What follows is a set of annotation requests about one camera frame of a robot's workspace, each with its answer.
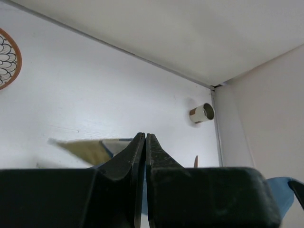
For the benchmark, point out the blue beige checkered placemat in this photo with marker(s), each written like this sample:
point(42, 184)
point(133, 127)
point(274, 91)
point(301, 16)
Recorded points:
point(97, 152)

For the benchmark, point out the aluminium rail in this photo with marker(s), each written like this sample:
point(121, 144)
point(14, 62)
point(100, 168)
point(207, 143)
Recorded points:
point(219, 148)

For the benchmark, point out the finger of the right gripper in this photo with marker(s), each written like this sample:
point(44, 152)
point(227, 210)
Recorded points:
point(298, 189)

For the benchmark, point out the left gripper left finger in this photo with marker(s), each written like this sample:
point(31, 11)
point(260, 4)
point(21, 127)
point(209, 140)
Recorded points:
point(103, 196)

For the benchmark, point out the copper knife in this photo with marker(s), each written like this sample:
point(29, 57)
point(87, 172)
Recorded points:
point(196, 162)

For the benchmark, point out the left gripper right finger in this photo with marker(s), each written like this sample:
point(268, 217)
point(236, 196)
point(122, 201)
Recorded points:
point(178, 197)

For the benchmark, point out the patterned ceramic plate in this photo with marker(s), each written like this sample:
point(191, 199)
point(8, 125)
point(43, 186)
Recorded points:
point(10, 59)

